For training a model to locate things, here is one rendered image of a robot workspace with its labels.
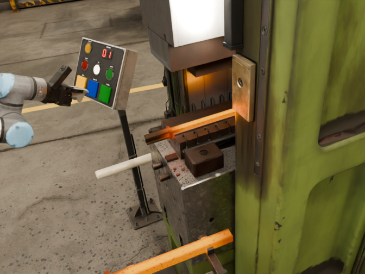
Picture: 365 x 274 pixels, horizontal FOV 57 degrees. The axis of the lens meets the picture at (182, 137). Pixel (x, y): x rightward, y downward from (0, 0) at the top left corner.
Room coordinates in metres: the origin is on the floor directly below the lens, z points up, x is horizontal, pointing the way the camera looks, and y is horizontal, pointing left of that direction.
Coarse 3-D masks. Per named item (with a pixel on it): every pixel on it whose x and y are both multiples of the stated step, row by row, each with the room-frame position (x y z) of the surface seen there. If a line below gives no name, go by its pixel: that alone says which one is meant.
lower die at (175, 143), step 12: (204, 108) 1.23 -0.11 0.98; (216, 108) 1.20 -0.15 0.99; (228, 108) 1.19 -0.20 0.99; (168, 120) 1.17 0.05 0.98; (180, 120) 1.14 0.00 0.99; (192, 120) 1.13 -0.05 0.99; (216, 120) 1.10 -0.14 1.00; (228, 120) 1.10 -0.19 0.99; (180, 132) 1.04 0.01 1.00; (192, 132) 1.04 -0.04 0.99; (204, 132) 1.03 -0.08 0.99; (216, 132) 1.03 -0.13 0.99; (228, 132) 1.05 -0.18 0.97; (180, 144) 0.98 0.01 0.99; (192, 144) 1.00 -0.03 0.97; (180, 156) 0.99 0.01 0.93
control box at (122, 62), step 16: (80, 48) 1.66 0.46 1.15; (96, 48) 1.58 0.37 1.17; (112, 48) 1.50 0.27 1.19; (80, 64) 1.62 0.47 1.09; (96, 64) 1.53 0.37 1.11; (112, 64) 1.46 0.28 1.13; (128, 64) 1.44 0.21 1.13; (96, 80) 1.49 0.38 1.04; (112, 80) 1.42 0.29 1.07; (128, 80) 1.43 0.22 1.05; (112, 96) 1.38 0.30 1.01; (128, 96) 1.42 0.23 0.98
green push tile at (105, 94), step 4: (100, 88) 1.44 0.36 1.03; (104, 88) 1.42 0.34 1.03; (108, 88) 1.41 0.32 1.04; (100, 92) 1.43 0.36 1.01; (104, 92) 1.41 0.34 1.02; (108, 92) 1.40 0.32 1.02; (100, 96) 1.42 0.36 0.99; (104, 96) 1.40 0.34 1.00; (108, 96) 1.39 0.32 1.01; (100, 100) 1.41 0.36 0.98; (104, 100) 1.39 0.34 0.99; (108, 100) 1.38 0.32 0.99
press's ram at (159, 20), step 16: (144, 0) 1.15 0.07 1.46; (160, 0) 1.00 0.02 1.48; (176, 0) 0.94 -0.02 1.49; (192, 0) 0.96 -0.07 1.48; (208, 0) 0.98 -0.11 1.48; (144, 16) 1.18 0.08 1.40; (160, 16) 1.02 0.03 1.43; (176, 16) 0.94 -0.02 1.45; (192, 16) 0.96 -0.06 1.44; (208, 16) 0.97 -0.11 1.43; (160, 32) 1.04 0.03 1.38; (176, 32) 0.94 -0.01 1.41; (192, 32) 0.96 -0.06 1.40; (208, 32) 0.97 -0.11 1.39
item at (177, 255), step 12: (204, 240) 0.58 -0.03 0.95; (216, 240) 0.57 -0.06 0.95; (228, 240) 0.58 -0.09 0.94; (168, 252) 0.55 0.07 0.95; (180, 252) 0.55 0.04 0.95; (192, 252) 0.55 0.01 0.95; (204, 252) 0.56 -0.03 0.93; (144, 264) 0.52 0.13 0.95; (156, 264) 0.52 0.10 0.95; (168, 264) 0.53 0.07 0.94
